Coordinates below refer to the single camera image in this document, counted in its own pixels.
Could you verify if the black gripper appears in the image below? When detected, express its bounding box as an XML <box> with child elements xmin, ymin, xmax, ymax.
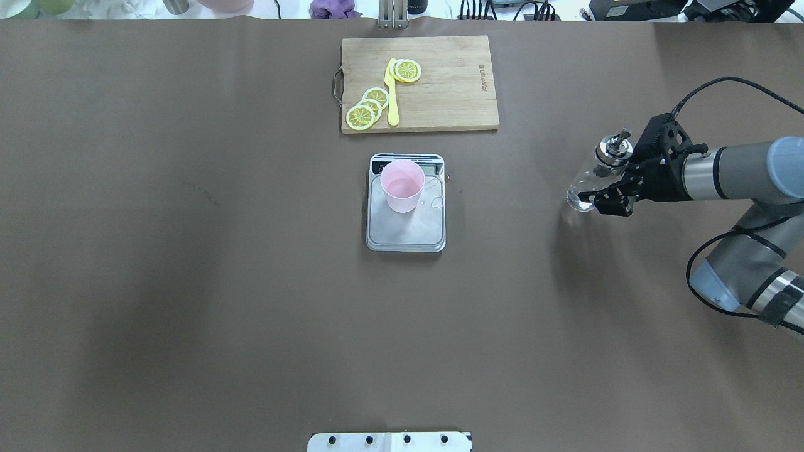
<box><xmin>578</xmin><ymin>112</ymin><xmax>709</xmax><ymax>217</ymax></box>

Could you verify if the glass sauce bottle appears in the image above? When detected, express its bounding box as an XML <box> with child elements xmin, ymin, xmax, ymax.
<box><xmin>566</xmin><ymin>127</ymin><xmax>634</xmax><ymax>212</ymax></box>

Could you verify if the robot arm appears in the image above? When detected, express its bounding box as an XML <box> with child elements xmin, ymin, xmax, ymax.
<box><xmin>566</xmin><ymin>112</ymin><xmax>802</xmax><ymax>335</ymax></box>

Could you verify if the silver electronic kitchen scale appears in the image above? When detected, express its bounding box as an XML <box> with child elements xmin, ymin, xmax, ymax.
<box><xmin>366</xmin><ymin>153</ymin><xmax>446</xmax><ymax>254</ymax></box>

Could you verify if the bamboo cutting board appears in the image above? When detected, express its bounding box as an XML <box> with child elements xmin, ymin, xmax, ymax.
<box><xmin>340</xmin><ymin>35</ymin><xmax>500</xmax><ymax>134</ymax></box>

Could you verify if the yellow plastic knife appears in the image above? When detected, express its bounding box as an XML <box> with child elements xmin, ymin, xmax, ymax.
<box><xmin>384</xmin><ymin>63</ymin><xmax>399</xmax><ymax>127</ymax></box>

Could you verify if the lemon slice pair top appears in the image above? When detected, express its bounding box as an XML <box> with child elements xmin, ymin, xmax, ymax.
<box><xmin>391</xmin><ymin>59</ymin><xmax>422</xmax><ymax>83</ymax></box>

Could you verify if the lemon slice middle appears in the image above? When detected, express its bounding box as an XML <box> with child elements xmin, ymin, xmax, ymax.
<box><xmin>356</xmin><ymin>99</ymin><xmax>384</xmax><ymax>121</ymax></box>

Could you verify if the lemon slice back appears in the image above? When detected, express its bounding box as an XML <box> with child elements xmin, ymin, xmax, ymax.
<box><xmin>362</xmin><ymin>87</ymin><xmax>389</xmax><ymax>109</ymax></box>

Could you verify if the lemon slice pair under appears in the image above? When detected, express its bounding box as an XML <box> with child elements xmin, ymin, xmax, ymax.
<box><xmin>387</xmin><ymin>59</ymin><xmax>400</xmax><ymax>81</ymax></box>

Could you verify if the lemon slice front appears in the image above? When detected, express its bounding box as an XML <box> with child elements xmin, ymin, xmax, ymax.
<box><xmin>344</xmin><ymin>104</ymin><xmax>378</xmax><ymax>131</ymax></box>

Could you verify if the purple cloth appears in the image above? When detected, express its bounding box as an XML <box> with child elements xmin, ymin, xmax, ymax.
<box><xmin>310</xmin><ymin>0</ymin><xmax>362</xmax><ymax>19</ymax></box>

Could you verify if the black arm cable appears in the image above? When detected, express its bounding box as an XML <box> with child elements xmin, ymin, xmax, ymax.
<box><xmin>671</xmin><ymin>77</ymin><xmax>804</xmax><ymax>120</ymax></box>

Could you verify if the aluminium frame post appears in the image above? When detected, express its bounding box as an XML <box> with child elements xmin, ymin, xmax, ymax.
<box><xmin>378</xmin><ymin>0</ymin><xmax>410</xmax><ymax>30</ymax></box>

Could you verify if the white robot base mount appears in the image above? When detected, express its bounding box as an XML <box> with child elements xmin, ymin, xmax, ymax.
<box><xmin>307</xmin><ymin>431</ymin><xmax>474</xmax><ymax>451</ymax></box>

